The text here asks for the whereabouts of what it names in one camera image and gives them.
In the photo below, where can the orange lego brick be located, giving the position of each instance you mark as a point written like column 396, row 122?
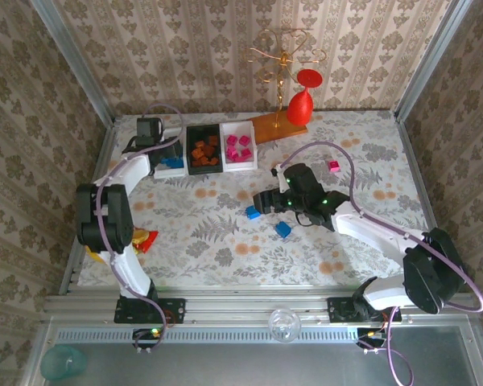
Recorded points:
column 204, row 161
column 213, row 140
column 195, row 163
column 209, row 150
column 200, row 144
column 214, row 161
column 197, row 153

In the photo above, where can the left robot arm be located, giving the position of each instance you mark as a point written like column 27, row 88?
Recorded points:
column 125, row 171

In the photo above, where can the black plastic bin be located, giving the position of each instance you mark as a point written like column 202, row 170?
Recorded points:
column 191, row 134

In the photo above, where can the white plastic bin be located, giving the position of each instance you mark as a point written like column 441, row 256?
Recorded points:
column 241, row 168
column 169, row 173

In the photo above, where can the floral tablecloth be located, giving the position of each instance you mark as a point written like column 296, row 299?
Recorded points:
column 225, row 261

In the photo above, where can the red wine glass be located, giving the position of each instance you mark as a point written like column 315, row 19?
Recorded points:
column 300, row 108

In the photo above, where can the red yellow snack bag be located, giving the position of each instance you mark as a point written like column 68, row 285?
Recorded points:
column 147, row 239

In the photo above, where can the clear glass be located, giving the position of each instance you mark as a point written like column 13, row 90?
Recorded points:
column 283, row 325

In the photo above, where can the small controller board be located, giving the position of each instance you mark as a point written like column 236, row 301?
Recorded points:
column 370, row 335
column 147, row 335

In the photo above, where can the vented metal tray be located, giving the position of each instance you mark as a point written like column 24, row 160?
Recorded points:
column 225, row 362

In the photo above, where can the teal plastic cup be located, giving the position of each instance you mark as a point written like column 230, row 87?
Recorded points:
column 62, row 362

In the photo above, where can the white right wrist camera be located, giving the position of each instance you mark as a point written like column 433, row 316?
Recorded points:
column 277, row 171

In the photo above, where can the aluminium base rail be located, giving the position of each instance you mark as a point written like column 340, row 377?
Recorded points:
column 245, row 305

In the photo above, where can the aluminium frame post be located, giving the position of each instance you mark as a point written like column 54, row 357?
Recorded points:
column 74, row 60
column 428, row 60

